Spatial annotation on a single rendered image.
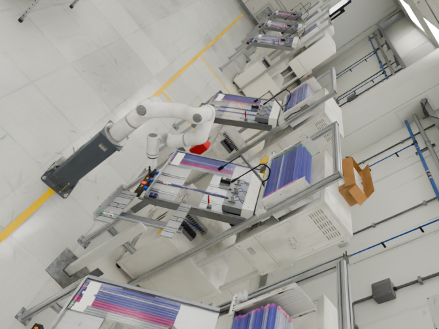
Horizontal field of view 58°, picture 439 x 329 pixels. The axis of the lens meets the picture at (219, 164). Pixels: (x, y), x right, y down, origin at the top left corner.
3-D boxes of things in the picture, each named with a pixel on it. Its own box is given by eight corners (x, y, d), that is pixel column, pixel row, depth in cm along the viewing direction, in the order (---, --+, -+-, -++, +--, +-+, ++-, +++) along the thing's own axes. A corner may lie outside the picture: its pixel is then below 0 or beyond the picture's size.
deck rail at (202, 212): (143, 202, 275) (143, 195, 272) (144, 201, 277) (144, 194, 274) (244, 227, 265) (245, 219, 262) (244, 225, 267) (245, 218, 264)
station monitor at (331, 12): (326, 17, 631) (350, -1, 612) (326, 11, 680) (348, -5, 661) (331, 23, 634) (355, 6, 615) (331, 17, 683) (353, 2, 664)
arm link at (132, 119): (121, 115, 269) (145, 96, 258) (136, 109, 285) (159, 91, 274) (132, 130, 270) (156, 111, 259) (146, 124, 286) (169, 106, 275)
